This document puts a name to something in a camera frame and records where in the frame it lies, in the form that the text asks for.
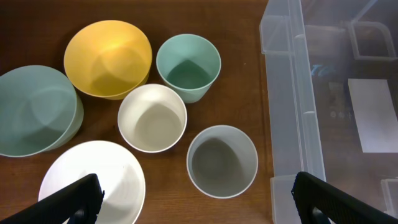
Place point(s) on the clear plastic storage bin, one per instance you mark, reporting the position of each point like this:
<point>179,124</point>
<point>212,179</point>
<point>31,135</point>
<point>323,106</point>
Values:
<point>312,48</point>

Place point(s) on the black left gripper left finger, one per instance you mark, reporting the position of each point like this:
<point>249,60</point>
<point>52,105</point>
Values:
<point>79,202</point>

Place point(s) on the green bowl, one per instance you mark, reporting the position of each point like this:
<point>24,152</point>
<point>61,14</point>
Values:
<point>40,110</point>

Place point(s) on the white label in bin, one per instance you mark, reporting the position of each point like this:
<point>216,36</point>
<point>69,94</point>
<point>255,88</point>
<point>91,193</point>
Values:
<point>374,114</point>

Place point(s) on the white bowl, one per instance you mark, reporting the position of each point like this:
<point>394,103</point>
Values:
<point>119,173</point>

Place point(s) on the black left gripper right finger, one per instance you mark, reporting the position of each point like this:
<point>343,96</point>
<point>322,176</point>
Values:
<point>319,202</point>

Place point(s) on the grey cup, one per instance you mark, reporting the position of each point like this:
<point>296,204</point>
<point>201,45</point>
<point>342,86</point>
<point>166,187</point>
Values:
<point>222,161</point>

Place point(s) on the cream cup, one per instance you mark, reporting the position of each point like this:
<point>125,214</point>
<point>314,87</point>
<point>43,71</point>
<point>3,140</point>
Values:
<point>152,118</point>

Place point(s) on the yellow bowl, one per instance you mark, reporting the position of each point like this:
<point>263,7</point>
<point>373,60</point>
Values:
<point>108,59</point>

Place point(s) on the green cup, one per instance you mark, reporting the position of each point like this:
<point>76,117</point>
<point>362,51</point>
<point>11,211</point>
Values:
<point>189,64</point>

